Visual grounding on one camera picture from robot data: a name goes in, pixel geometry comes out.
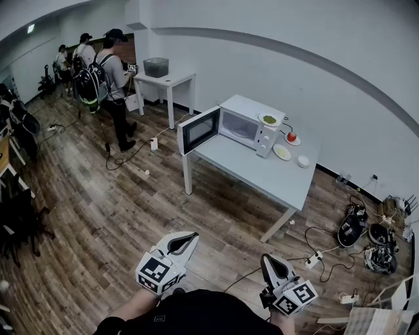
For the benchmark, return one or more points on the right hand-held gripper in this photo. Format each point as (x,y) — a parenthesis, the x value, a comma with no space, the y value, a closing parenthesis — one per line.
(294,297)

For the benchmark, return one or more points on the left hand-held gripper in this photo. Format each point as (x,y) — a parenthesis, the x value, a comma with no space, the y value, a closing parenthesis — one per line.
(157,271)

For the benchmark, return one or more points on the pale yellow liquid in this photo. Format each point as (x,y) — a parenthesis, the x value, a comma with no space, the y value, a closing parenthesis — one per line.
(282,151)

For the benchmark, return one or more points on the white microwave oven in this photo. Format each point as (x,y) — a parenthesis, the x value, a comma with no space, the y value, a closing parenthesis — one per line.
(242,108)

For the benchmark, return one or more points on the large white plate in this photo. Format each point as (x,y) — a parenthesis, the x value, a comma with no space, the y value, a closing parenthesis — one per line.
(261,117)

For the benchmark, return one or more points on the pile of green mung beans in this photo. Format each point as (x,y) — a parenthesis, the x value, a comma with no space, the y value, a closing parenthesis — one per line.
(269,119)

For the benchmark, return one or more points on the person's right forearm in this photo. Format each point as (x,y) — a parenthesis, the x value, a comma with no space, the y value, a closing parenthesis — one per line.
(282,324)

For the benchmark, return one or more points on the person's left forearm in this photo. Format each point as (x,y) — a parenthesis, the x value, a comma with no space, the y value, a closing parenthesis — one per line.
(137,306)

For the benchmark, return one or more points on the white power strip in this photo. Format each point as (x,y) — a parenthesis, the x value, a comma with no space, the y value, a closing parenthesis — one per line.
(313,260)
(154,144)

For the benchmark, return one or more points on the person's black shirt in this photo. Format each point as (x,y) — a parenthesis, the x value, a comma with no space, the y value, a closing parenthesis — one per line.
(203,314)

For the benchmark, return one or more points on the black rounded backpack shell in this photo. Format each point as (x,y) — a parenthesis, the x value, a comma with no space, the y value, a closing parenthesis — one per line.
(350,230)
(381,234)
(379,260)

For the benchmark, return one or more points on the large white table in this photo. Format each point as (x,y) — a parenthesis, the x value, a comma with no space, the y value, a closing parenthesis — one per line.
(262,176)

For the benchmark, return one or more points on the small white bowl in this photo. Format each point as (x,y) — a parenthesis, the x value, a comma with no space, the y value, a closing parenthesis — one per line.
(303,161)

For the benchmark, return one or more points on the white oval plate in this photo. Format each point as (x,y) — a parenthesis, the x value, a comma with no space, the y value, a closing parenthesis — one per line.
(275,148)

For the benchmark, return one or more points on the black antenna router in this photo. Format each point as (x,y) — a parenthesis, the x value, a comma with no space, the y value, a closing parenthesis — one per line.
(409,206)

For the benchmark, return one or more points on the white box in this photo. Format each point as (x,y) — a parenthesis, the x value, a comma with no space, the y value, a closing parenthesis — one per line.
(132,102)

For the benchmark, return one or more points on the black office chair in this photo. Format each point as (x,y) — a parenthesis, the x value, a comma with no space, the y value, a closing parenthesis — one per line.
(23,225)

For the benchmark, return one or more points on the small white table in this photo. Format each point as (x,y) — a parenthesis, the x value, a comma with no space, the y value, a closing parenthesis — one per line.
(170,78)

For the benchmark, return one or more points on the grey plastic bin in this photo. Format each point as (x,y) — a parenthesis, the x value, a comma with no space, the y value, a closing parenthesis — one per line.
(156,67)

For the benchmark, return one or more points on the black and green backpack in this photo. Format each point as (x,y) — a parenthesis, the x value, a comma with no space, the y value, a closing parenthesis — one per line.
(88,88)

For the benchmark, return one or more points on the green exit sign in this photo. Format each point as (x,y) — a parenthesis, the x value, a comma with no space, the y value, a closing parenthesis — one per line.
(30,28)

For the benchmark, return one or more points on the light wooden frame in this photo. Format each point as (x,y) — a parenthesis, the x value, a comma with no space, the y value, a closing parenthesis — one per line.
(399,288)

